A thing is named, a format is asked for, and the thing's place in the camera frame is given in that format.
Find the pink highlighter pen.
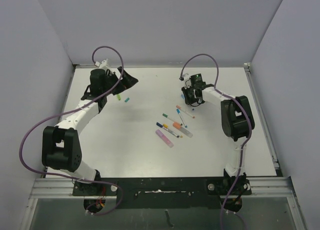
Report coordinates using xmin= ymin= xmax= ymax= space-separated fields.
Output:
xmin=155 ymin=130 xmax=174 ymax=148

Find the sky blue marker pen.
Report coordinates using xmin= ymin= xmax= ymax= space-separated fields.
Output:
xmin=176 ymin=108 xmax=188 ymax=128

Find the navy blue marker pen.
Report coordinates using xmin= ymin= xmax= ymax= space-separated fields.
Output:
xmin=156 ymin=122 xmax=180 ymax=138

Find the orange cap highlighter pen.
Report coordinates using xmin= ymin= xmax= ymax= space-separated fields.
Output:
xmin=172 ymin=122 xmax=193 ymax=138

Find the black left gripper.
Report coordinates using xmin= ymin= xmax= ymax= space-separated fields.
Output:
xmin=102 ymin=67 xmax=138 ymax=96

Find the green marker pen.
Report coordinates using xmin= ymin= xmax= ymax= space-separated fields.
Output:
xmin=162 ymin=113 xmax=181 ymax=125

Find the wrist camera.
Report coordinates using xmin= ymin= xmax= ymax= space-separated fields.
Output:
xmin=94 ymin=59 xmax=111 ymax=71
xmin=179 ymin=73 xmax=191 ymax=88

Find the aluminium frame rail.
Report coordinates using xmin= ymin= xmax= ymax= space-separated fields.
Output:
xmin=29 ymin=176 xmax=295 ymax=200

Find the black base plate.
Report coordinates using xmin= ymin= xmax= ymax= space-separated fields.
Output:
xmin=72 ymin=177 xmax=252 ymax=211

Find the peach marker pen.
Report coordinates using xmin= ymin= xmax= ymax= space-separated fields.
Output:
xmin=176 ymin=105 xmax=195 ymax=119

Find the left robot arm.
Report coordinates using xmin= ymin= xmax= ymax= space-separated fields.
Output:
xmin=41 ymin=67 xmax=138 ymax=196

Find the yellow marker pen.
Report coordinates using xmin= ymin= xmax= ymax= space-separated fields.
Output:
xmin=163 ymin=124 xmax=183 ymax=138

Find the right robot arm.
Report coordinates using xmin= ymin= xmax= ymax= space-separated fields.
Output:
xmin=179 ymin=74 xmax=255 ymax=195

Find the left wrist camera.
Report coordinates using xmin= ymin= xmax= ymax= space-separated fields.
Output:
xmin=94 ymin=59 xmax=111 ymax=71

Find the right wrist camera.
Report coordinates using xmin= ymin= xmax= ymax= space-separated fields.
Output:
xmin=179 ymin=73 xmax=191 ymax=88

